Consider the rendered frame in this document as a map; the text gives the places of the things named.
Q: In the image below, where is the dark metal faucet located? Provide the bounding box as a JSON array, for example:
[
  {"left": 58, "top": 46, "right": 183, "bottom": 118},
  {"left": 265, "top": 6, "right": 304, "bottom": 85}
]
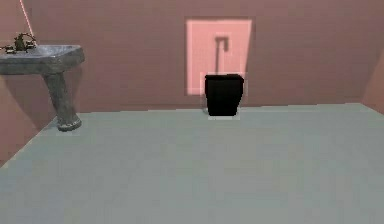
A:
[{"left": 1, "top": 32, "right": 38, "bottom": 54}]

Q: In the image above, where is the grey pedestal sink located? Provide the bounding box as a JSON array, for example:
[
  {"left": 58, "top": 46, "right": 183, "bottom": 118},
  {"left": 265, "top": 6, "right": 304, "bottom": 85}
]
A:
[{"left": 0, "top": 44, "right": 86, "bottom": 133}]

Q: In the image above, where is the black bin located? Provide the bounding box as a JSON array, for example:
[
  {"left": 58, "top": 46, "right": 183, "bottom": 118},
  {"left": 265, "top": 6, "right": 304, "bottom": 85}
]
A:
[{"left": 204, "top": 73, "right": 245, "bottom": 118}]

